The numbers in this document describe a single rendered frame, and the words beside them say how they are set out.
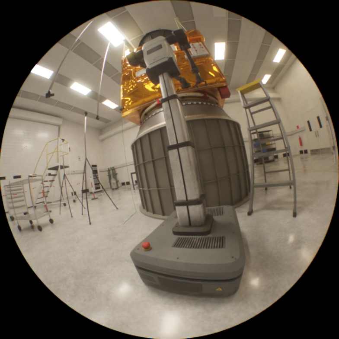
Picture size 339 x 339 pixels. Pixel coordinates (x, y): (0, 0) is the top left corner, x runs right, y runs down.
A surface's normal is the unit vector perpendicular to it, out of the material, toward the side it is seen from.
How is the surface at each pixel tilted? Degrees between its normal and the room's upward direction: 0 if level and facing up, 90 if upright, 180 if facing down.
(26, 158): 90
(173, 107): 90
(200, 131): 90
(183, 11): 180
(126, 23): 180
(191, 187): 90
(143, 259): 45
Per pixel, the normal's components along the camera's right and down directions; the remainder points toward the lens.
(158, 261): -0.41, -0.65
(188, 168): -0.40, 0.07
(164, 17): 0.18, 0.98
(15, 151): 0.94, -0.18
